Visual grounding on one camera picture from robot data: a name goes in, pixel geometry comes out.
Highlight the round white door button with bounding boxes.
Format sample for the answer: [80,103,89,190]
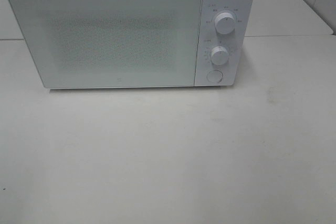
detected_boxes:
[207,70,223,83]

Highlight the white microwave knob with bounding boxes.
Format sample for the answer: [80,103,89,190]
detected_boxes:
[210,46,230,66]
[214,10,237,35]

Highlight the white microwave door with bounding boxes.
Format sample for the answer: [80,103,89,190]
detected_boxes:
[9,0,201,89]

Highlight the white adjacent table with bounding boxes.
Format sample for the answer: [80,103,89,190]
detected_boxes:
[245,0,332,37]

